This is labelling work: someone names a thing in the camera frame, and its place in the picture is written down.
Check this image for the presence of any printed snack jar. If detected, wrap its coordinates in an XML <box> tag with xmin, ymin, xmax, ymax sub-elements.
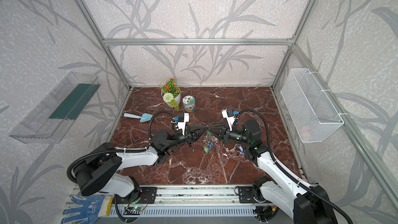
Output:
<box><xmin>182</xmin><ymin>95</ymin><xmax>195</xmax><ymax>112</ymax></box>

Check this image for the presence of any clear plastic wall tray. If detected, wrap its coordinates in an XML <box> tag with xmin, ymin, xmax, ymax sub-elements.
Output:
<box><xmin>9</xmin><ymin>72</ymin><xmax>101</xmax><ymax>144</ymax></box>

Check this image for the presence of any blue dotted work glove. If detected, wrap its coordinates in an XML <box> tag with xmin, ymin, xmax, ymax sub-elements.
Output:
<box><xmin>60</xmin><ymin>192</ymin><xmax>111</xmax><ymax>224</ymax></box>

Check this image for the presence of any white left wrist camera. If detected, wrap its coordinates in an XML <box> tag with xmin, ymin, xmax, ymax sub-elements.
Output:
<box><xmin>171</xmin><ymin>113</ymin><xmax>189</xmax><ymax>135</ymax></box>

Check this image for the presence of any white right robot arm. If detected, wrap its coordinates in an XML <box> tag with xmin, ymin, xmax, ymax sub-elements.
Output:
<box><xmin>208</xmin><ymin>110</ymin><xmax>353</xmax><ymax>224</ymax></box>

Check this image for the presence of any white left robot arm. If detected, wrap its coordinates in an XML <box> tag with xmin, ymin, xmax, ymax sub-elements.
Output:
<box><xmin>66</xmin><ymin>113</ymin><xmax>207</xmax><ymax>198</ymax></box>

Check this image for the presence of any blue tagged key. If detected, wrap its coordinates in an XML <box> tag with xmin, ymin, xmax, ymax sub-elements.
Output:
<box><xmin>237</xmin><ymin>145</ymin><xmax>244</xmax><ymax>154</ymax></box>

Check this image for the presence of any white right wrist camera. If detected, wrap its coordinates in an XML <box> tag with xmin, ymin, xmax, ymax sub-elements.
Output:
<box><xmin>221</xmin><ymin>109</ymin><xmax>238</xmax><ymax>131</ymax></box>

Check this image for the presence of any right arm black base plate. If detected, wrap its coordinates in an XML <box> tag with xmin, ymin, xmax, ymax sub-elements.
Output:
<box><xmin>235</xmin><ymin>186</ymin><xmax>265</xmax><ymax>204</ymax></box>

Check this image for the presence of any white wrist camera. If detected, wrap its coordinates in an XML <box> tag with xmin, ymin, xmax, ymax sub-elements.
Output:
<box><xmin>221</xmin><ymin>109</ymin><xmax>238</xmax><ymax>131</ymax></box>
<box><xmin>171</xmin><ymin>113</ymin><xmax>189</xmax><ymax>135</ymax></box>

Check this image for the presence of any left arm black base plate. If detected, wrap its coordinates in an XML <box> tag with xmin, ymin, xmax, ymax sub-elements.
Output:
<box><xmin>116</xmin><ymin>187</ymin><xmax>158</xmax><ymax>204</ymax></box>

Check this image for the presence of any light blue toy trowel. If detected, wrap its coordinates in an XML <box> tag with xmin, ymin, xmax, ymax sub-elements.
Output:
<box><xmin>123</xmin><ymin>113</ymin><xmax>153</xmax><ymax>123</ymax></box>

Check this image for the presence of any green circuit board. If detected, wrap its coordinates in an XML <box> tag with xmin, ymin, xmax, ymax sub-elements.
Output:
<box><xmin>123</xmin><ymin>205</ymin><xmax>147</xmax><ymax>216</ymax></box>

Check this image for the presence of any white wire mesh basket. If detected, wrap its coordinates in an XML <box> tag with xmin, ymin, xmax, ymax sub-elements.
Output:
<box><xmin>281</xmin><ymin>68</ymin><xmax>344</xmax><ymax>143</ymax></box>

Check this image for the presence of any potted artificial flower plant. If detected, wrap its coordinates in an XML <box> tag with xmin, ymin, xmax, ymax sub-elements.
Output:
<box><xmin>160</xmin><ymin>78</ymin><xmax>181</xmax><ymax>112</ymax></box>

